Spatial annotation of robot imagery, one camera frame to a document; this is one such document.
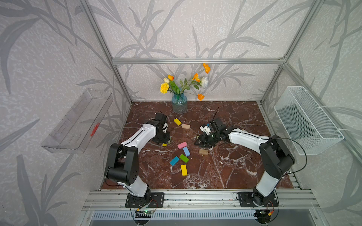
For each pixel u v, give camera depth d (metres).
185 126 1.05
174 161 0.87
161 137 0.77
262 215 0.76
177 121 1.08
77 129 0.69
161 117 0.74
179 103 1.05
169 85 0.99
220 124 0.74
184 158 0.88
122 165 0.45
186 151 0.91
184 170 0.84
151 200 0.72
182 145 0.94
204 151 0.91
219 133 0.72
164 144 0.88
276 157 0.47
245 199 0.73
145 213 0.72
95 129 0.65
